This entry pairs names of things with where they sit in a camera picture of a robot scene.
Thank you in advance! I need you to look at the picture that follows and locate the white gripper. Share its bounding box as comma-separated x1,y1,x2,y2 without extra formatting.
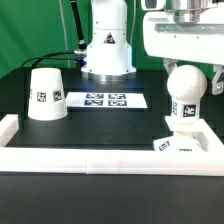
142,0,224,95

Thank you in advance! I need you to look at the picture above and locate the white lamp shade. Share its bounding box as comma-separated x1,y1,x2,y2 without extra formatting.
28,68,68,121

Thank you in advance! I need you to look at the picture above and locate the thin grey cable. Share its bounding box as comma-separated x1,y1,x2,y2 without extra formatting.
58,0,72,69

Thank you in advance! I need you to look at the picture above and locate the white marker sheet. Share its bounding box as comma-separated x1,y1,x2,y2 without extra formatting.
66,92,147,109

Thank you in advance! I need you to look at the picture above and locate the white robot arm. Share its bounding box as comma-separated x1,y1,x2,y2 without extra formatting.
82,0,224,95

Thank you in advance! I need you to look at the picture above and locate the white lamp bulb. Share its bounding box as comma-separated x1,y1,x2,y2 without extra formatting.
167,65,207,124

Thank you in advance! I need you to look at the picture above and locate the black cable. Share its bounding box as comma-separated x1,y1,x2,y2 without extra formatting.
20,0,88,69

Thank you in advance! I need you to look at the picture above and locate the white U-shaped border frame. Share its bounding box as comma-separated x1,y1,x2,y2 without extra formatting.
0,114,224,176

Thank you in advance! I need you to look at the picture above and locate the white lamp base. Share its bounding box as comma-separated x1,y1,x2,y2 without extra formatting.
153,116,203,152

